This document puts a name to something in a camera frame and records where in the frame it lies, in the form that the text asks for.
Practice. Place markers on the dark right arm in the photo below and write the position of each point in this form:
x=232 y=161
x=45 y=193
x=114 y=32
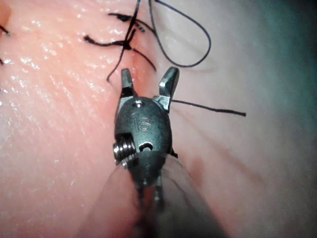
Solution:
x=153 y=203

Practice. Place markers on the tissue pad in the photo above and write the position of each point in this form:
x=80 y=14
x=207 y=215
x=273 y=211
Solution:
x=62 y=124

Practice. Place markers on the right arm needle driver jaw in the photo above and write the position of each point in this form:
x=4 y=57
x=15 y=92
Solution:
x=127 y=83
x=169 y=81

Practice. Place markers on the black stitching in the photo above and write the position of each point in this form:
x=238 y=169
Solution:
x=3 y=31
x=119 y=43

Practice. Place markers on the right arm needle driver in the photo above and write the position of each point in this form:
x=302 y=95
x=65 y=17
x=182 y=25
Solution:
x=148 y=126

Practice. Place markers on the black thread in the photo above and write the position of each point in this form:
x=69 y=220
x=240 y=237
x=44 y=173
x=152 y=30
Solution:
x=193 y=62

